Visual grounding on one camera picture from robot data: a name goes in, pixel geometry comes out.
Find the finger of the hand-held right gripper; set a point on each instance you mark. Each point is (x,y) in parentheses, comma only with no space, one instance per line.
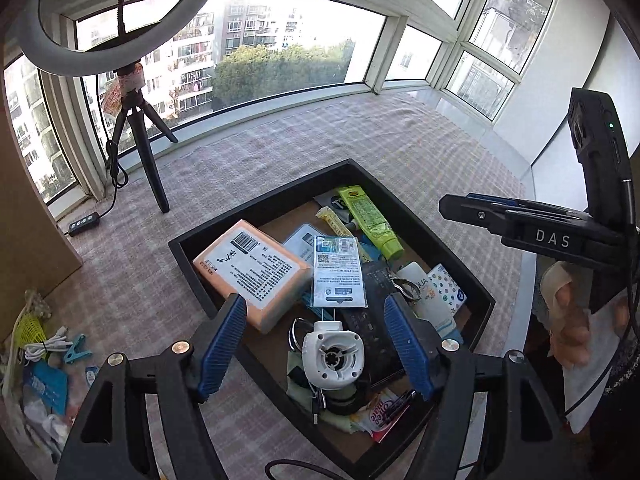
(495,200)
(475,215)

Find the black tray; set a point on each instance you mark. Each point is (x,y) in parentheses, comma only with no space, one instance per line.
(260,202)

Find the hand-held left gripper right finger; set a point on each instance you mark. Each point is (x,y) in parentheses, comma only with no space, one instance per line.
(407,347)

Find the checkered tablecloth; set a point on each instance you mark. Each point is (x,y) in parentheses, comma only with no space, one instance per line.
(300,135)

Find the person's right forearm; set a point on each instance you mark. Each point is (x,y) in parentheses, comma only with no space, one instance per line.
(590,390)

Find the yellow lip balm stick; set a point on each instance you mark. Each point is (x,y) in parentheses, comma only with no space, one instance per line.
(335,217)

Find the red white paper tag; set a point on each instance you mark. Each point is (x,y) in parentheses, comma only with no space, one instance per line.
(122,87)

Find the black inline controller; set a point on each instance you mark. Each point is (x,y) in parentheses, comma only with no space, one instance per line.
(83,224)

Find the green tube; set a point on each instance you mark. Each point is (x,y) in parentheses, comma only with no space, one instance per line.
(372,220)

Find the black booklet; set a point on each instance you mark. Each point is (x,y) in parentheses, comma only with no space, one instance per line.
(370,290)

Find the blue packet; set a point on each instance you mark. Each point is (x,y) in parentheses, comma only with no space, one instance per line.
(45,387)

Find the cardboard box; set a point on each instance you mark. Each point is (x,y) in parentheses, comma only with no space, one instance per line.
(30,240)

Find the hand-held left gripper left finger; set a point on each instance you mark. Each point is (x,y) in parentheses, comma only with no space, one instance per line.
(220,347)

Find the dark pen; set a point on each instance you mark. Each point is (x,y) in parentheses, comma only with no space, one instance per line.
(400,400)

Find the white dotted card pack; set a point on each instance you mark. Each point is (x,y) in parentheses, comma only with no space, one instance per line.
(445,290)

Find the yellow shuttlecock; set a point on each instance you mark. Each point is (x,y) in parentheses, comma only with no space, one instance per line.
(30,330)

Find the black tripod stand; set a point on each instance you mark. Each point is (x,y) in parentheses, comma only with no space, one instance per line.
(395,50)

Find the black white sachet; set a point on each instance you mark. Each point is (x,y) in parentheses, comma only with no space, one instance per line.
(327,199)

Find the grey plastic packet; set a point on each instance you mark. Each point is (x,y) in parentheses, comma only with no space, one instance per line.
(300,242)

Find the blue white blister card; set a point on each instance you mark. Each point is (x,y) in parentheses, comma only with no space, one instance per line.
(340,270)

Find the person's right hand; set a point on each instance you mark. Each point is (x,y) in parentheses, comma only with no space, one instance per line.
(567,330)

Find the black tripod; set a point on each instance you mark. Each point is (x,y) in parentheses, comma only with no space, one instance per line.
(150,170)

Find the metal nail clippers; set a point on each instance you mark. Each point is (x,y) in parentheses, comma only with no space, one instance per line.
(404,287)

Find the blue clip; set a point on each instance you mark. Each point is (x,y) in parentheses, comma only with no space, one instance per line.
(76,349)

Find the white mini fan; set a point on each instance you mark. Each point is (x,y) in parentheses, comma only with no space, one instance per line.
(335,355)

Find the orange tissue pack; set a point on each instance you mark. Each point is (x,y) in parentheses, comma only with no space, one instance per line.
(250,270)

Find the red white creamer sachet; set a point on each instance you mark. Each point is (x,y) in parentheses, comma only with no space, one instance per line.
(382,420)

